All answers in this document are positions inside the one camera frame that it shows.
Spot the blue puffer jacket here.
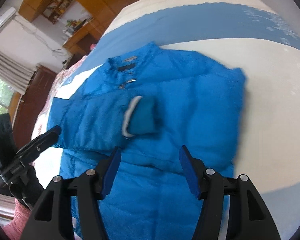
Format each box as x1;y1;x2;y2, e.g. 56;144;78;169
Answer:
47;43;245;239

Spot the pink knitted sleeve forearm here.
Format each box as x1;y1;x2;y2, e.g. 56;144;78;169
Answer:
2;199;31;240

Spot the black gloved left hand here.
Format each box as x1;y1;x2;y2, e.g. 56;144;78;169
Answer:
9;165;44;210

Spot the pink floral quilt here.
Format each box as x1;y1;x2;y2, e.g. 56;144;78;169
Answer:
31;56;87;139

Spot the dark wooden cabinet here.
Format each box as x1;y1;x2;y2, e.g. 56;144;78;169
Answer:
13;65;57;149

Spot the grey roman blind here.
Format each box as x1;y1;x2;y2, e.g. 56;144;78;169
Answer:
0;52;36;95

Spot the white air conditioner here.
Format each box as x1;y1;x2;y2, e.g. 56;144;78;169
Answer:
0;7;17;32

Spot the white and blue bedsheet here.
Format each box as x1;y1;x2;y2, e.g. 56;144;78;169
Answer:
34;0;300;239

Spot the window with wooden frame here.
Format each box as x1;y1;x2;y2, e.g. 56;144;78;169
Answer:
0;79;21;122

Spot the wooden wall cabinet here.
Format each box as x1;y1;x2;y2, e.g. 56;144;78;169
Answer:
19;0;139;58

